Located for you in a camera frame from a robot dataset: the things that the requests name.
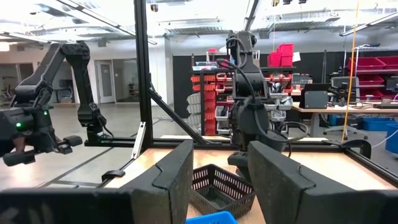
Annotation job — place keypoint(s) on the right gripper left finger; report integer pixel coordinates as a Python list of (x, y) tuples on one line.
[(155, 199)]

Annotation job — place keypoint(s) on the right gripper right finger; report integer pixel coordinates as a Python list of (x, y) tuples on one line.
[(286, 199)]

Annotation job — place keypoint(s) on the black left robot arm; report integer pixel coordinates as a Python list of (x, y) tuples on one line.
[(248, 118)]

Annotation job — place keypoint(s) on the black plastic basket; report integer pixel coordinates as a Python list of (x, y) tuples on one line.
[(217, 193)]

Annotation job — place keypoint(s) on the blue plastic basket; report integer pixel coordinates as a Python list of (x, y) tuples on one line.
[(211, 218)]

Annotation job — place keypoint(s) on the red bin storage rack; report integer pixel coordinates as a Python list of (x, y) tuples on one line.
[(210, 102)]

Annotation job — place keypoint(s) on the black monitor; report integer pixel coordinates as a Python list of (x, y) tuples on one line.
[(315, 98)]

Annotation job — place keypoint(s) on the wooden work desk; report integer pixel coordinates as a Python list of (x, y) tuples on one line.
[(342, 109)]

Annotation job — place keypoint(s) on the red stacked boxes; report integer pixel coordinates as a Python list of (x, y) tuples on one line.
[(281, 56)]

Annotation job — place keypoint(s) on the blue storage bins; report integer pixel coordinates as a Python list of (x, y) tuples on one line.
[(377, 124)]

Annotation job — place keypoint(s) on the grey office chair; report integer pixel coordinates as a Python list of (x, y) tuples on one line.
[(345, 90)]

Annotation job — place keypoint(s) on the glass door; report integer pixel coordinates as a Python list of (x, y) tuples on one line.
[(105, 81)]

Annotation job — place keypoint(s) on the person's hand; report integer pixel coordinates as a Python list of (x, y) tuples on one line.
[(19, 144)]

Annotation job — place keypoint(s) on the black frame clamp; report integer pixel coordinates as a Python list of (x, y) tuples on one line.
[(112, 175)]

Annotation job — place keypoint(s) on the long silver bracket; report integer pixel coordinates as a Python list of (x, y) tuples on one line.
[(138, 140)]

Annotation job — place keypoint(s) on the black aluminium table frame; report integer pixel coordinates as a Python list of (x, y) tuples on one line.
[(141, 62)]

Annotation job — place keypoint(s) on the red bin wall shelf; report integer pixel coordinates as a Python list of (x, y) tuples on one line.
[(373, 67)]

